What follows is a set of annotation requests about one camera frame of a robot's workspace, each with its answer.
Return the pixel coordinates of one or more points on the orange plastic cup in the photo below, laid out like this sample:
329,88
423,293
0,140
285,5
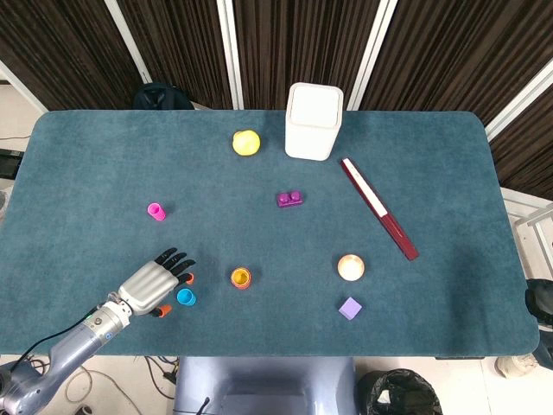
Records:
242,286

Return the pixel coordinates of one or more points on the black trash bin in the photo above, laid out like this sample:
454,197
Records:
402,393

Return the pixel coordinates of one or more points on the blue-grey robot torso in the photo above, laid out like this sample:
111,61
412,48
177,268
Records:
263,384

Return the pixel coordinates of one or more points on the yellow plastic cup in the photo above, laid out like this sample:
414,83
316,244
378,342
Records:
239,276

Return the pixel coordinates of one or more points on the black floor device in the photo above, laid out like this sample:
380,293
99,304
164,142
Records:
8,164

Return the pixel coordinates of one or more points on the purple building block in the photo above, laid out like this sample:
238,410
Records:
290,200

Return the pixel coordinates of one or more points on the yellow ball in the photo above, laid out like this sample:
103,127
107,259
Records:
246,142

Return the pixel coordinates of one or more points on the peach wooden ball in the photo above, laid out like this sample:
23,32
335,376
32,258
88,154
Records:
351,267

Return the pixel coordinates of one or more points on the cyan plastic cup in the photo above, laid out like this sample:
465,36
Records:
186,296

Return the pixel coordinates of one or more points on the long maroon box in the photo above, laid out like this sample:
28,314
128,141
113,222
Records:
380,209

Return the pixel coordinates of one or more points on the pink plastic cup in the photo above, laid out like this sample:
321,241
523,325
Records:
155,211

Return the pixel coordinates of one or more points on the white square bin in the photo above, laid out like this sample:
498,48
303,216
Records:
312,125

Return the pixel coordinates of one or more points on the white metal frame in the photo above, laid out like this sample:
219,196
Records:
533,216

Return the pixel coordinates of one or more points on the white partition frame post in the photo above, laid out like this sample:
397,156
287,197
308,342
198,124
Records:
371,52
228,52
21,91
128,41
518,104

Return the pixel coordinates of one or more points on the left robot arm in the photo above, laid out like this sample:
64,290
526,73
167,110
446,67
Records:
69,350

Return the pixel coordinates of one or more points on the black office chair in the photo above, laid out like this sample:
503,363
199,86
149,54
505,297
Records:
162,97

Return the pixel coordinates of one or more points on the lilac cube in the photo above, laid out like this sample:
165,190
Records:
350,308

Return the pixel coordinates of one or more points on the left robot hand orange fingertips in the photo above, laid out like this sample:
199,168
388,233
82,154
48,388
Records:
147,287

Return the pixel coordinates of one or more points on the teal table mat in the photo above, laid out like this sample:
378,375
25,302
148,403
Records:
108,151

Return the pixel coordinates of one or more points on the beige cloth bundle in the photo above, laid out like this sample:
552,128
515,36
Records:
514,366

